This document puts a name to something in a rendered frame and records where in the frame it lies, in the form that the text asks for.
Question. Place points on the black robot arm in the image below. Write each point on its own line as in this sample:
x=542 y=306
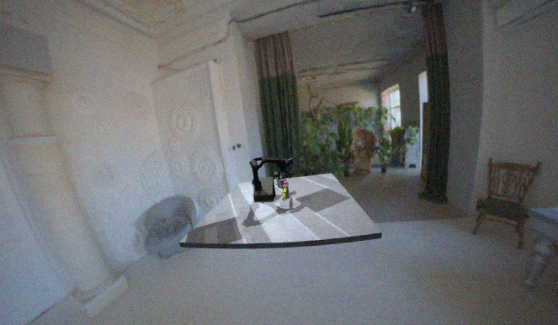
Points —
x=281 y=162

